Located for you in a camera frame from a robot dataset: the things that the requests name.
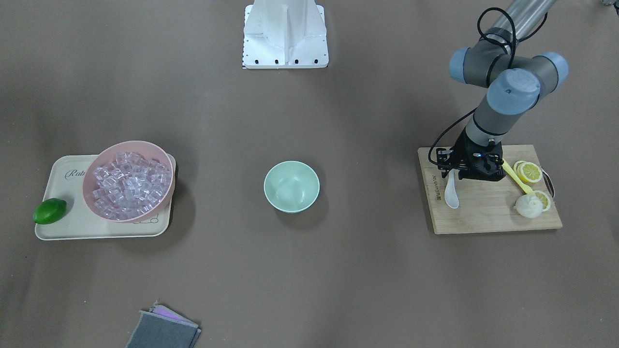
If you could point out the green lime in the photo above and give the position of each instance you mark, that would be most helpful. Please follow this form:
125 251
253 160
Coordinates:
49 211

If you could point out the white ceramic spoon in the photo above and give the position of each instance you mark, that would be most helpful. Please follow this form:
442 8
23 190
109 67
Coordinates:
450 192

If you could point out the yellow plastic spoon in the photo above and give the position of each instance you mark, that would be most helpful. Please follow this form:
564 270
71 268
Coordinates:
511 173

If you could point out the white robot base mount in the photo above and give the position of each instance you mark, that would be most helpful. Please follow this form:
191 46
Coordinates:
284 34

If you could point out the mint green bowl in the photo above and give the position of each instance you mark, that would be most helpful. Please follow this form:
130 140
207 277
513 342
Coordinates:
291 186

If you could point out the pink bowl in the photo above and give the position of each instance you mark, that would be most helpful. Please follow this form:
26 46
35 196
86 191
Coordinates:
149 151

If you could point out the grey folded cloths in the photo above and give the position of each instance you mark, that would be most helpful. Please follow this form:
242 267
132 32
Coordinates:
162 327

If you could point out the pile of ice cubes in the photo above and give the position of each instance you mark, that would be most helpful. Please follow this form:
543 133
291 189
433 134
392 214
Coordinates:
129 186

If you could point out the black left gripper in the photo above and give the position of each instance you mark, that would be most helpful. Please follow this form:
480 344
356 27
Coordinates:
462 155

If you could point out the wooden cutting board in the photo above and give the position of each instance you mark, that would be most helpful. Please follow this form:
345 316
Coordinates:
485 206

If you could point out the beige plastic tray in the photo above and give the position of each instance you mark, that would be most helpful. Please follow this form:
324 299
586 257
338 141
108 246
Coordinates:
65 183

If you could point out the peeled lemon half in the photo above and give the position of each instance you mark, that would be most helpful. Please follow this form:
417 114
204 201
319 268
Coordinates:
529 206

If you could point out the lemon slice by half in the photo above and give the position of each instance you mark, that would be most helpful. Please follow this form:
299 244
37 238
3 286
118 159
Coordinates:
544 199

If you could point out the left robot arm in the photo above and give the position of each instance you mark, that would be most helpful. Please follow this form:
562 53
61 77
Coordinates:
513 85

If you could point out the lemon slices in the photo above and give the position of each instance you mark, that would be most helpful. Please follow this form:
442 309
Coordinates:
528 171

